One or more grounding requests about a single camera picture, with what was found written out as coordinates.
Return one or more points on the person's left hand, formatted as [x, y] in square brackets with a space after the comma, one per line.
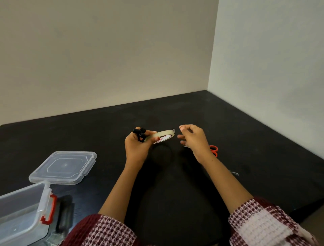
[135, 149]

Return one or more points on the person's right hand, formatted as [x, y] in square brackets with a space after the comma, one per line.
[198, 144]

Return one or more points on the person's right thumb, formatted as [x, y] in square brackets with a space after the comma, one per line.
[185, 127]

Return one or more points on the person's right middle finger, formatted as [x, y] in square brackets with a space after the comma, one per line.
[184, 143]

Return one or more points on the person's left thumb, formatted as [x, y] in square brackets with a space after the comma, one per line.
[155, 139]

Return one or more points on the clear adhesive tape roll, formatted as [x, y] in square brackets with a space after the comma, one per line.
[165, 133]

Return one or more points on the person's right forearm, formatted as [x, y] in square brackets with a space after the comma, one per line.
[224, 182]

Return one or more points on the person's left forearm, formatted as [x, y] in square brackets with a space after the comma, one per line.
[121, 190]

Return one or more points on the small clear tape piece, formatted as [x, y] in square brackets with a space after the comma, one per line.
[235, 173]

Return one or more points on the clear plastic container lid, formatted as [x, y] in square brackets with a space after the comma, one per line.
[64, 167]

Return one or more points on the red white knitted sweater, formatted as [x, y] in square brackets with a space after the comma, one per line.
[265, 223]

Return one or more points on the red container latch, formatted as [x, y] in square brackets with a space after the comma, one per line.
[52, 209]

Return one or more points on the clear plastic storage container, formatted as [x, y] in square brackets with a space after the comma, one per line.
[21, 215]

